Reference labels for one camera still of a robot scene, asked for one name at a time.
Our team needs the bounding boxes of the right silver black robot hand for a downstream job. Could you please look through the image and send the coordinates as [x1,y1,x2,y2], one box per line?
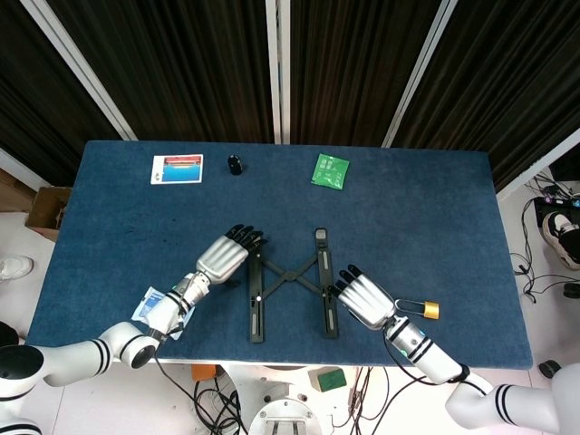
[328,264,400,329]

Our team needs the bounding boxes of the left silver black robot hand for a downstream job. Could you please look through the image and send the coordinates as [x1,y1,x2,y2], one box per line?
[194,224,272,289]

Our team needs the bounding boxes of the black folding stand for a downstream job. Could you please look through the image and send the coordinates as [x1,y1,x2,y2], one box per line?
[247,227,340,343]

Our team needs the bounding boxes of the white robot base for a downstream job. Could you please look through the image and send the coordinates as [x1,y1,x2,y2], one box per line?
[217,362,359,435]

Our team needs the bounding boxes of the brass long shackle padlock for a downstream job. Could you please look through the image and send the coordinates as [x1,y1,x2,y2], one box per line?
[393,298,440,321]

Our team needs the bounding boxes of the blue white plastic packet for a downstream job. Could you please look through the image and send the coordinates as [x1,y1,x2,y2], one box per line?
[130,285,196,341]

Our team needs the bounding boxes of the blue felt table cover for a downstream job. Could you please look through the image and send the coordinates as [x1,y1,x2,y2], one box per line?
[23,140,534,371]

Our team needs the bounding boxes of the red blue photo card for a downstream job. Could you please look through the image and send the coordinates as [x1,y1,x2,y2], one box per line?
[150,153,205,186]

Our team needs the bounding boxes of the orange block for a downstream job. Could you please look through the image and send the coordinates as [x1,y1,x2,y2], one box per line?
[190,363,218,382]

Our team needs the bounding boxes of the green sachet packet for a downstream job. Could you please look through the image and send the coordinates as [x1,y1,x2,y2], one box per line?
[310,153,352,192]

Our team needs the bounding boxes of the brown cardboard box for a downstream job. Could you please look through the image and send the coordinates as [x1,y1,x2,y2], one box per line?
[24,185,73,242]

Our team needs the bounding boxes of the dark pleated curtain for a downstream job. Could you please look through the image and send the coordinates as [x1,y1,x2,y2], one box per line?
[391,0,580,191]
[289,0,440,146]
[44,0,276,144]
[0,0,123,187]

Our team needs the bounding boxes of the black power strip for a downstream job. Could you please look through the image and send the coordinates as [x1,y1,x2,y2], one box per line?
[533,192,580,227]

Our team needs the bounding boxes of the black white sneaker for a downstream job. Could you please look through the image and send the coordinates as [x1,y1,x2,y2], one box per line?
[541,212,580,272]

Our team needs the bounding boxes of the white shoe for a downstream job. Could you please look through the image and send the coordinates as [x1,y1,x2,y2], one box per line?
[0,256,35,282]

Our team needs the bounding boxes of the black rounded object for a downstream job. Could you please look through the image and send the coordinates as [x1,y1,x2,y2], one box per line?
[0,322,20,348]

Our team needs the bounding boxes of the black cable tangle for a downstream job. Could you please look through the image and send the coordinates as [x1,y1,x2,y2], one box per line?
[193,378,250,435]

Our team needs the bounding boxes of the white frame post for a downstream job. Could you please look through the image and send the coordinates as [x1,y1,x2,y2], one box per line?
[265,0,291,145]
[382,0,459,149]
[20,0,139,141]
[0,147,44,189]
[496,129,580,196]

